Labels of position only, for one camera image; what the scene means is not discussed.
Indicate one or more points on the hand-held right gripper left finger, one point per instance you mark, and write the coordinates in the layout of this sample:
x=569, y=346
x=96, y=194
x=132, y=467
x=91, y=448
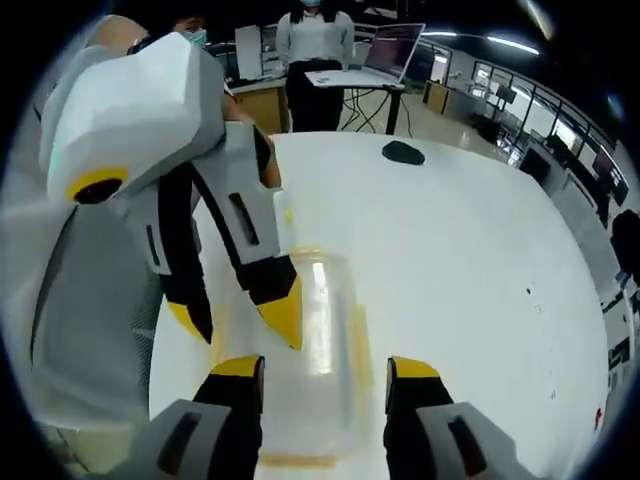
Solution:
x=225, y=425

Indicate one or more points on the clear box with yellow buckles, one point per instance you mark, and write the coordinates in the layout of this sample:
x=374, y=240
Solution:
x=320, y=320

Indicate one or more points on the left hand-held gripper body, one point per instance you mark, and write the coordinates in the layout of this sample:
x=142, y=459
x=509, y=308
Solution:
x=125, y=110

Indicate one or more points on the small white desk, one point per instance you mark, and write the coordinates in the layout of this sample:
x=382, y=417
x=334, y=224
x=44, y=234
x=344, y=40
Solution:
x=392, y=112

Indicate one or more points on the wooden counter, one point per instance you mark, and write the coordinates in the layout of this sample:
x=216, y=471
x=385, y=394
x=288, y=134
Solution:
x=260, y=107

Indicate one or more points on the person's head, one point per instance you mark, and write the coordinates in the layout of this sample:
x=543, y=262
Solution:
x=192, y=37

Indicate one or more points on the open white laptop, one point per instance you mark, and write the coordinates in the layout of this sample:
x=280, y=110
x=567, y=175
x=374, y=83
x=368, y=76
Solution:
x=395, y=50

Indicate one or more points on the black office chair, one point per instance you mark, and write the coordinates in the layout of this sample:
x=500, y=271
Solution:
x=627, y=240

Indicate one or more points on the black oval object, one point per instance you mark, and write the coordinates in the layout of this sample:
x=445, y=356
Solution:
x=402, y=152

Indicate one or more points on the dark wall monitors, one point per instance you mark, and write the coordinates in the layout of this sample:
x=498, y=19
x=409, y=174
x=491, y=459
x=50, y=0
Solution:
x=610, y=175

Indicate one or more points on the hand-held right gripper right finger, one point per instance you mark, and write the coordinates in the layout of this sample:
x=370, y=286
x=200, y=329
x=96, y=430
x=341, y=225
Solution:
x=415, y=425

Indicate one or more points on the person's left hand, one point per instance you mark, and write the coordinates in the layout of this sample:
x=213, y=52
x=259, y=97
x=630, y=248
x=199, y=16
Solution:
x=272, y=167

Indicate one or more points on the small red object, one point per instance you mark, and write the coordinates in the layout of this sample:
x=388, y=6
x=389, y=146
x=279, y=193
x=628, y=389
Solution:
x=598, y=420

